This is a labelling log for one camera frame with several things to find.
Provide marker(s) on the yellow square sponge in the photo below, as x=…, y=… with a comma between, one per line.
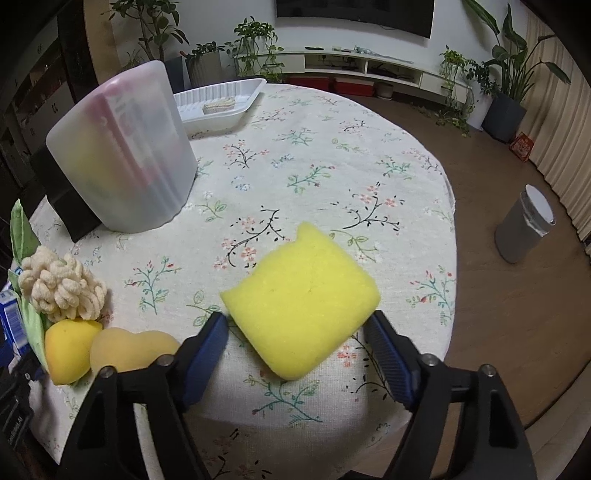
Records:
x=300, y=300

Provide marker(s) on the blue and white packet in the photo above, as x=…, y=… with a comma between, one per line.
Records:
x=10, y=323

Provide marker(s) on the cream chenille scrubber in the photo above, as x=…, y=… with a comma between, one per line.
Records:
x=60, y=286

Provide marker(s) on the beige heart-shaped sponge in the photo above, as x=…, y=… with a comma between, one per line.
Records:
x=129, y=348

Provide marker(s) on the small trailing plant white pot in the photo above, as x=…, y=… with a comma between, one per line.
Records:
x=461, y=87

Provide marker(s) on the small pot under cabinet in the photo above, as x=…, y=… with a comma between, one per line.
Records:
x=384, y=90

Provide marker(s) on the plant in ribbed pot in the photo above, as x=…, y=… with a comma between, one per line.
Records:
x=205, y=64

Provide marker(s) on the tall plant in dark pot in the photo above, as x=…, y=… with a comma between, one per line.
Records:
x=143, y=27

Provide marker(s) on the red storage box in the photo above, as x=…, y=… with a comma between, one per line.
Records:
x=353, y=86
x=314, y=84

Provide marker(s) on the green cloth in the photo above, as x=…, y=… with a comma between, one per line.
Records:
x=21, y=235

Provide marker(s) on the white plastic tray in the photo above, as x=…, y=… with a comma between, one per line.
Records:
x=198, y=99

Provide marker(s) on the trailing green plant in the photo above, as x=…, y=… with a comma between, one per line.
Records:
x=256, y=46

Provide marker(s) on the layered striped sponge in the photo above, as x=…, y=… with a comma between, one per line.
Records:
x=220, y=107

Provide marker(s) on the yellow rounded sponge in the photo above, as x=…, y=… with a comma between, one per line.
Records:
x=69, y=350

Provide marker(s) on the red floor box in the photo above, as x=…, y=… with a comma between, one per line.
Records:
x=521, y=146

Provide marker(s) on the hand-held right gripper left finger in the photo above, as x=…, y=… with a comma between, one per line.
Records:
x=205, y=360

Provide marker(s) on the round table with floral cloth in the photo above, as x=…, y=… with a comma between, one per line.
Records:
x=323, y=184

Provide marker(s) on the large plant in dark pot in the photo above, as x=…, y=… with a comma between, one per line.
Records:
x=508, y=108

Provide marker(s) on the wall cabinet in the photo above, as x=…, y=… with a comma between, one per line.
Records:
x=37, y=106

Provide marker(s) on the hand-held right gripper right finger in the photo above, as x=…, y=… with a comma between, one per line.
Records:
x=392, y=364

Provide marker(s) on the white television cabinet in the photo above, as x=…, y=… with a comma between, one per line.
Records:
x=401, y=69

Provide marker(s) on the beige curtain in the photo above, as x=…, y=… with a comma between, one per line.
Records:
x=563, y=138

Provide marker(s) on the wall television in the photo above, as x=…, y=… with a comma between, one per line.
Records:
x=355, y=14

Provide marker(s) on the black cylinder container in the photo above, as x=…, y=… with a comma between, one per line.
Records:
x=69, y=207

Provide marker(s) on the translucent plastic bin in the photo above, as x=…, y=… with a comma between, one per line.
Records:
x=124, y=152

